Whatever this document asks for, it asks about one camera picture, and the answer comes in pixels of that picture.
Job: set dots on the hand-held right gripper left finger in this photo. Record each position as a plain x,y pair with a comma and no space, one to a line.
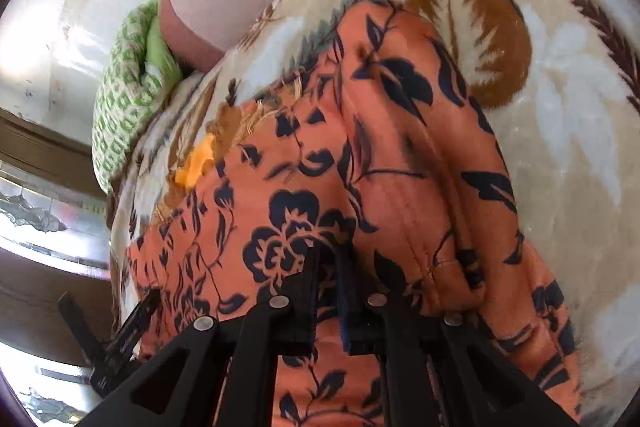
302,307

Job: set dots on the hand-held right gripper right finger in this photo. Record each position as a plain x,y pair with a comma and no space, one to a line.
346,307

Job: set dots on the brown wooden window frame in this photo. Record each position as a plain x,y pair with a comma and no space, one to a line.
40,142

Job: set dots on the orange floral garment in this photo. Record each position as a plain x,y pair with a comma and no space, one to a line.
390,157

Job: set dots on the beige leaf print blanket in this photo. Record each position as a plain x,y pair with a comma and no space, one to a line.
575,132

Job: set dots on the green patterned pillow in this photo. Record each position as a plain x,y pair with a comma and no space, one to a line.
125,82

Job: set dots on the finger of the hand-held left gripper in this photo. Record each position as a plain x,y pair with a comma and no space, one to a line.
132,332
80,324

